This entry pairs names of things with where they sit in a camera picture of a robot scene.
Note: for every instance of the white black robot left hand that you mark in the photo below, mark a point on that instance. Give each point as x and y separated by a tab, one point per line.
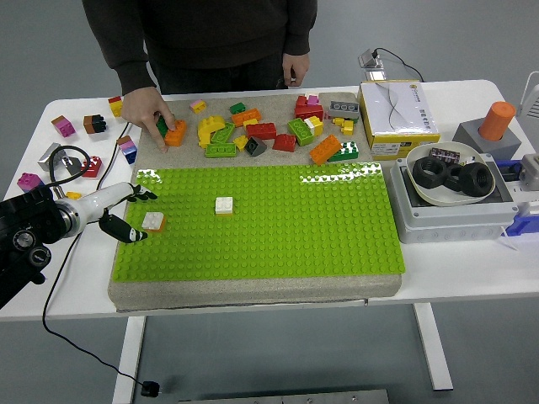
105	198

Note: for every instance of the person's right hand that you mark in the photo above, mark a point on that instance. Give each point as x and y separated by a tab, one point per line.
143	107

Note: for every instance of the person's left hand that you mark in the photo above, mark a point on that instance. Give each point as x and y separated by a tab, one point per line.
297	67

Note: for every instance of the red yellow brick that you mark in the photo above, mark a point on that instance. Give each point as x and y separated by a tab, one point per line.
115	107

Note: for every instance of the white orange brick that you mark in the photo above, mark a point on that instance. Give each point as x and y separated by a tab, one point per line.
224	205
152	220

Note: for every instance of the green studded baseplate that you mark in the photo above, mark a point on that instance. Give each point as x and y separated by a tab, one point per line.
295	235

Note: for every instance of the person's left forearm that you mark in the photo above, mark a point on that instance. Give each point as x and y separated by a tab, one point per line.
301	29

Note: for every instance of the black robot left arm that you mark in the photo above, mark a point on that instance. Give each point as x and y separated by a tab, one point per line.
25	210

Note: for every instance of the person's right forearm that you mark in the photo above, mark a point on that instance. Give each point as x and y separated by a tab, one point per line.
126	63

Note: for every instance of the red white-studded brick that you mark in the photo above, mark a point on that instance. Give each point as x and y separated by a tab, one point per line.
93	168

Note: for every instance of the brown pink blue brick stack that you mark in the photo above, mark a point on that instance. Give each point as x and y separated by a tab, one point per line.
127	147

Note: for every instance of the red brick stack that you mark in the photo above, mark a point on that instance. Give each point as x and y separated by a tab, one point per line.
308	111

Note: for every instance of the brown black brick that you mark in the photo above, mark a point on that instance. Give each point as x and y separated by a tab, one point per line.
93	124

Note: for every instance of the small pink yellow brick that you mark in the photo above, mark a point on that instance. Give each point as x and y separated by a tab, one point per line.
197	106

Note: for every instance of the white yellow brick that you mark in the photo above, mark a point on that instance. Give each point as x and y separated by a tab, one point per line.
314	125

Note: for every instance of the yellow arch brick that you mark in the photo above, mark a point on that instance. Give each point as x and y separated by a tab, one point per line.
210	125

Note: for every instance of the long orange brick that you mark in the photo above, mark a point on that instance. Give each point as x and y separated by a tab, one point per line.
246	116
325	150

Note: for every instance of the small dark green brick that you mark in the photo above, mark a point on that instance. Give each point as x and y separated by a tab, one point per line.
238	108

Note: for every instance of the long red brick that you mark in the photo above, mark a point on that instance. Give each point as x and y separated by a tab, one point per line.
262	131

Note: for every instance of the flat yellow brick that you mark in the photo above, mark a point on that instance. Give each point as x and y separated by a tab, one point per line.
250	123

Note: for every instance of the silver floor socket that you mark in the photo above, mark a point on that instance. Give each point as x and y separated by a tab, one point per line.
369	59

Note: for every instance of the silver brick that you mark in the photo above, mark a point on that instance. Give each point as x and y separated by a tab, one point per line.
45	155

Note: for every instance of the yellow stepped brick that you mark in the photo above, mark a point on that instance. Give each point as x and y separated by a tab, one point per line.
346	127

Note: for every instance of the long lime green brick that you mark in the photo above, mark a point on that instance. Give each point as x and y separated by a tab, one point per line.
220	150

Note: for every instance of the dark grey slope brick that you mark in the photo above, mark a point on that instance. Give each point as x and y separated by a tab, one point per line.
255	147

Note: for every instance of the person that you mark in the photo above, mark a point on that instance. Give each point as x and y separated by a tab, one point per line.
210	33

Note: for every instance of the dark green white-studded brick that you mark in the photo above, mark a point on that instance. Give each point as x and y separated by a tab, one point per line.
347	153

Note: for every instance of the white yellow cardboard box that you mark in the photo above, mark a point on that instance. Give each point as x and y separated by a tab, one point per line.
396	109

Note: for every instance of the white table leg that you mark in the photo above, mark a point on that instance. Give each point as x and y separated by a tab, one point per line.
433	349
128	357

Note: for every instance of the dark patterned packet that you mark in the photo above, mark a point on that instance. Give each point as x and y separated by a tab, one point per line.
445	155

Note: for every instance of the grey-brown foam mat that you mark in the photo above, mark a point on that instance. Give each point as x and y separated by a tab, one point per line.
252	296

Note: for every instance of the large black nut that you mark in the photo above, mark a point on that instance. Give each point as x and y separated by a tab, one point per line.
439	179
466	185

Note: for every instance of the grey block holder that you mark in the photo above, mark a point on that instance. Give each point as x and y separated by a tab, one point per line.
468	136

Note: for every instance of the white bowl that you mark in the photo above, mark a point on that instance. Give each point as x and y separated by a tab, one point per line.
436	198

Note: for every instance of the small black nut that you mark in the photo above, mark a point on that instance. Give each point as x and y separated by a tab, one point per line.
452	182

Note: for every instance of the small white label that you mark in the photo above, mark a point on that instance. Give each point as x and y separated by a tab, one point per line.
469	160

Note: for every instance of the orange cylinder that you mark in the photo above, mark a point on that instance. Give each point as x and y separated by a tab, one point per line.
496	120

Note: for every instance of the grey junction box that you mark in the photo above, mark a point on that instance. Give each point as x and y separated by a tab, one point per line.
447	229

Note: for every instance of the blue black clamp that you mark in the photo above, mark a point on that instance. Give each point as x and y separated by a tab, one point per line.
508	167

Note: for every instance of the white chair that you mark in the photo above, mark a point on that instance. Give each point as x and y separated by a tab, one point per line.
532	101

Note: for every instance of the grey connector block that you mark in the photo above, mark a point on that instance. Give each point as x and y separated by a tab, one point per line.
530	174

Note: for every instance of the blue plastic part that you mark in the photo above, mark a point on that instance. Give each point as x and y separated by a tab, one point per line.
525	223

